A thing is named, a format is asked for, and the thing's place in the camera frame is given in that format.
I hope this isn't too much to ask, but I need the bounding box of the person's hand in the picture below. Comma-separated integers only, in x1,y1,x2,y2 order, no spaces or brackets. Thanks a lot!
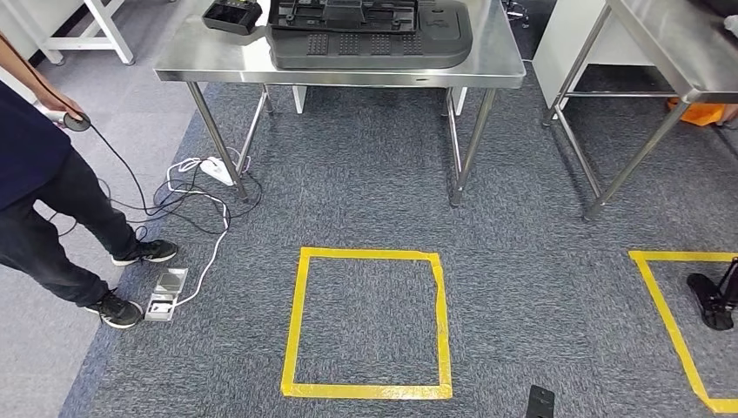
37,91,86,122

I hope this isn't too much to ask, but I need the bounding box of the black round handheld controller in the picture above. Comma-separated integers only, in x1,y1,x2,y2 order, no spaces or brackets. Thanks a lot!
43,109,92,132

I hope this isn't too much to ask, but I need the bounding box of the long black plastic part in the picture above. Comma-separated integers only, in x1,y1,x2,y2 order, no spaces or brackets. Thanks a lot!
267,0,419,35

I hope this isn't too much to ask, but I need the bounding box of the steel workbench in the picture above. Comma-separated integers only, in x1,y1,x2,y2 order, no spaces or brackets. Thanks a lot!
541,0,738,223
153,0,527,209

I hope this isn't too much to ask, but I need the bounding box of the white power strip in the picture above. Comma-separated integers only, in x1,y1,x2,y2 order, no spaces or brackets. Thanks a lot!
199,157,238,187

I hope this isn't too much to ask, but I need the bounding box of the black remote controller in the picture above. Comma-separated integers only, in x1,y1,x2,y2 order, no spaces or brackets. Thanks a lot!
201,0,264,37

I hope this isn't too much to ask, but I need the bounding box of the metal floor outlet box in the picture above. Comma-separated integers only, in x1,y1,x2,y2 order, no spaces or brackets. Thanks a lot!
144,267,190,322

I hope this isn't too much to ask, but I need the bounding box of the large black moulded panel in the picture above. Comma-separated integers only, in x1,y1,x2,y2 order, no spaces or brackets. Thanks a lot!
265,0,474,71

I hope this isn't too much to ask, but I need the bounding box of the yellow floor tape square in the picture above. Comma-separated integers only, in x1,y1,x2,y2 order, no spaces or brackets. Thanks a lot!
280,246,453,401
628,251,738,415

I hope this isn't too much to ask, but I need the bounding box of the black swivel chair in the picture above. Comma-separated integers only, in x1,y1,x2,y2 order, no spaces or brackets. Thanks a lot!
501,0,532,29

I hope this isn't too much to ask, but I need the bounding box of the white board panel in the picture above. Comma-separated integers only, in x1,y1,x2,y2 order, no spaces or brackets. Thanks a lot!
531,0,653,111

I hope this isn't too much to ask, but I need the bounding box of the orange bag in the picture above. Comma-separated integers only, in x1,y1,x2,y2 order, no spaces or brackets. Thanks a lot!
668,98,727,127

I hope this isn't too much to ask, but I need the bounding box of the black and grey humanoid robot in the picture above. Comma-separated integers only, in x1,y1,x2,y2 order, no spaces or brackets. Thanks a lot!
686,256,738,333

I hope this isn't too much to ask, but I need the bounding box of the white frame table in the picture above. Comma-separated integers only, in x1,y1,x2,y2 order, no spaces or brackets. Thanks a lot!
0,0,136,65

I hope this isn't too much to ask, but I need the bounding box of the black floor cable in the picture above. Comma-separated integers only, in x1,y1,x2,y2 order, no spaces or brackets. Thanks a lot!
45,124,264,238

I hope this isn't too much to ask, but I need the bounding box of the white floor cable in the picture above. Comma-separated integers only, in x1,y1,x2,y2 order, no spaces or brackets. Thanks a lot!
165,157,231,310

